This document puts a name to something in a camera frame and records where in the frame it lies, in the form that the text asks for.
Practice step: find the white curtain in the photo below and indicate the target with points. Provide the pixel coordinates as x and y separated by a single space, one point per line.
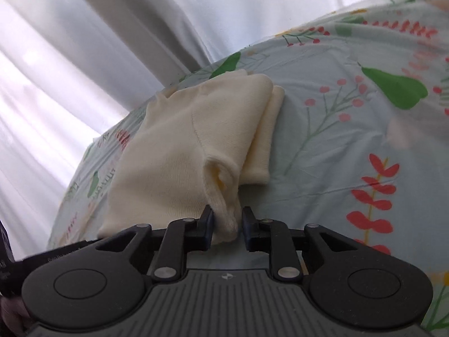
105 24

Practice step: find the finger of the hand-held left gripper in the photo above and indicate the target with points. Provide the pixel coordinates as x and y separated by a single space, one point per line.
63 251

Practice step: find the floral printed bed sheet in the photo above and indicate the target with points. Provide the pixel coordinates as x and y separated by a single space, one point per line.
333 168

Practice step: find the cream knit garment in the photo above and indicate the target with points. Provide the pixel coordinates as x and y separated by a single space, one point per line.
175 140

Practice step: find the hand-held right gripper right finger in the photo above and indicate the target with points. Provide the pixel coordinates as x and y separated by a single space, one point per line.
247 229

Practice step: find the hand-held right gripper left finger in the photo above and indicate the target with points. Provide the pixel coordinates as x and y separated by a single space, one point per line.
209 225

